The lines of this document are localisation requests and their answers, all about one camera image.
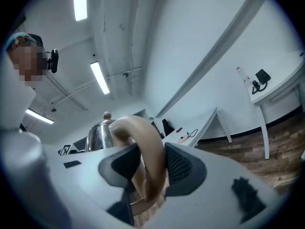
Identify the black desk telephone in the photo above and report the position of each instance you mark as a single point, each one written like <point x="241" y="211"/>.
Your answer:
<point x="262" y="76"/>

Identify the clear bottle red cap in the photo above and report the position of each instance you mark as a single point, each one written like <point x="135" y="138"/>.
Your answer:
<point x="243" y="76"/>

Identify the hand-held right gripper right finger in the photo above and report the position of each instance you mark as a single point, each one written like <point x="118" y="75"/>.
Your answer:
<point x="214" y="175"/>

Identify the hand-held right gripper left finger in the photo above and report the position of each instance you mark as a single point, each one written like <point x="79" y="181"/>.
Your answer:
<point x="78" y="180"/>

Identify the steel bowl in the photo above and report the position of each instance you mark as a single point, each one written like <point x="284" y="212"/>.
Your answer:
<point x="152" y="151"/>

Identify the white side desk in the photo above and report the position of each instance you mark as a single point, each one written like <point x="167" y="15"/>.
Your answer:
<point x="281" y="80"/>

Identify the ceiling tube light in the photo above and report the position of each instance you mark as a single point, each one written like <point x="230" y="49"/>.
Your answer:
<point x="80" y="1"/>
<point x="39" y="116"/>
<point x="99" y="77"/>

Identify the brown leather pouch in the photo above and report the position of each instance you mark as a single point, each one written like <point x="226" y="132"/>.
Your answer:
<point x="179" y="129"/>

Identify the person's head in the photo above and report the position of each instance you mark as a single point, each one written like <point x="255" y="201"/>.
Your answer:
<point x="26" y="58"/>

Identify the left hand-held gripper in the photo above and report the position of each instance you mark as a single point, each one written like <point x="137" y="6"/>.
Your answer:
<point x="65" y="149"/>

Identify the black head-worn camera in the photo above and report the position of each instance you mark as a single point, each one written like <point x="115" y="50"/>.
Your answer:
<point x="53" y="61"/>

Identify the white work table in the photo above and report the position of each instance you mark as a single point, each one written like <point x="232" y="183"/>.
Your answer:
<point x="202" y="121"/>

